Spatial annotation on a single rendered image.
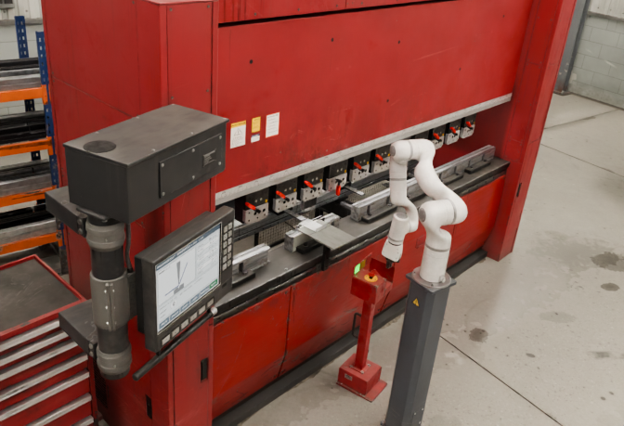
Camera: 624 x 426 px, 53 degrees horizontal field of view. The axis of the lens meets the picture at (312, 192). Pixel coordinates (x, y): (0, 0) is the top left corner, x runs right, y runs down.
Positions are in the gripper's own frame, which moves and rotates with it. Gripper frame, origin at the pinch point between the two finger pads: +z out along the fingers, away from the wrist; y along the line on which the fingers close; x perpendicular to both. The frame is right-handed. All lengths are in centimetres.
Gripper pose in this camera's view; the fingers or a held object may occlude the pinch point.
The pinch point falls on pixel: (389, 264)
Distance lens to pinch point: 352.9
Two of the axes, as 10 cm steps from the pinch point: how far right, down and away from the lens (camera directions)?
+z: -1.5, 8.7, 4.7
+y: 8.1, 3.8, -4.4
